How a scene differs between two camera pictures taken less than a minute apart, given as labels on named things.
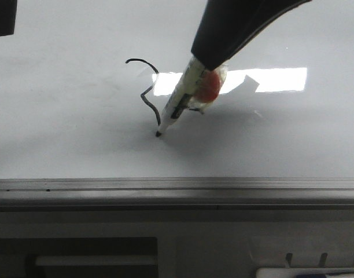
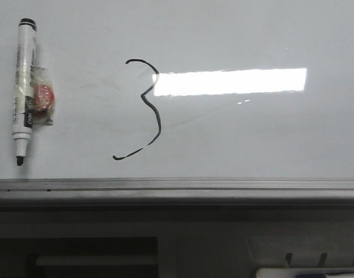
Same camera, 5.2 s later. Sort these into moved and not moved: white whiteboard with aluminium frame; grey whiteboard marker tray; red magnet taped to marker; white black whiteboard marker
Moved: red magnet taped to marker; white black whiteboard marker
Not moved: white whiteboard with aluminium frame; grey whiteboard marker tray
